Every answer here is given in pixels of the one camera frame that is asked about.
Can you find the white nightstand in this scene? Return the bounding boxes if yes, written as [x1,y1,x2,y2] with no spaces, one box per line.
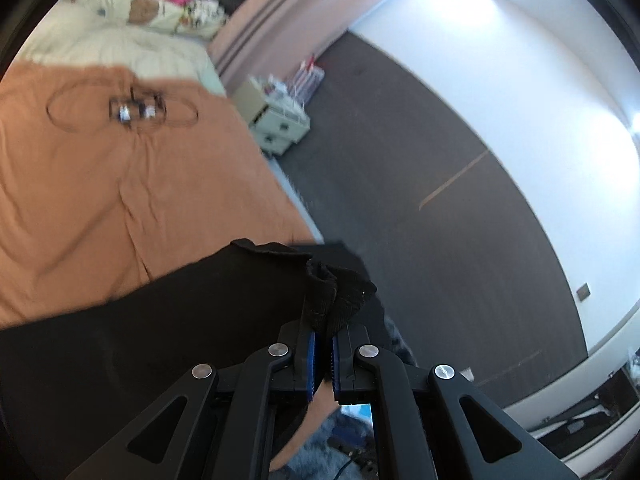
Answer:
[232,75,311,156]

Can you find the pink curtain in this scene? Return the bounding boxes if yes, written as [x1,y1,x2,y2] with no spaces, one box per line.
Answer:
[207,0,451,93]

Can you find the brown blanket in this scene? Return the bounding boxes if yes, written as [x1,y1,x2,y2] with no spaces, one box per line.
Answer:
[0,62,341,471]

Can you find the cream bear-print duvet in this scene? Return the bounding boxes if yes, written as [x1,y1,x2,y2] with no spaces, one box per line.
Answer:
[25,0,228,98]

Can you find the dark low cabinet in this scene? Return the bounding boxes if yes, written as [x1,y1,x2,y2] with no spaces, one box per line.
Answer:
[530,360,640,461]

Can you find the black pants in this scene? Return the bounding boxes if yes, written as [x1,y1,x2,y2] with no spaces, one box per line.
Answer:
[0,239,378,480]

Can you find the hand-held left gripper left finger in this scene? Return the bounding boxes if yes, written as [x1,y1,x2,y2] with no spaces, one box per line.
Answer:
[65,322,321,480]

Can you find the black strap with clips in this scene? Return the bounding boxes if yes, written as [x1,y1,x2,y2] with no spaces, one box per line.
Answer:
[46,80,200,133]

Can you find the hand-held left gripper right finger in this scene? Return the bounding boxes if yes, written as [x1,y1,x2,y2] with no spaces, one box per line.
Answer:
[327,324,578,480]

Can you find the white dog-print pillow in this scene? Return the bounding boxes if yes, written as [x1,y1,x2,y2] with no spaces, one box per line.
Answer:
[180,0,226,38]

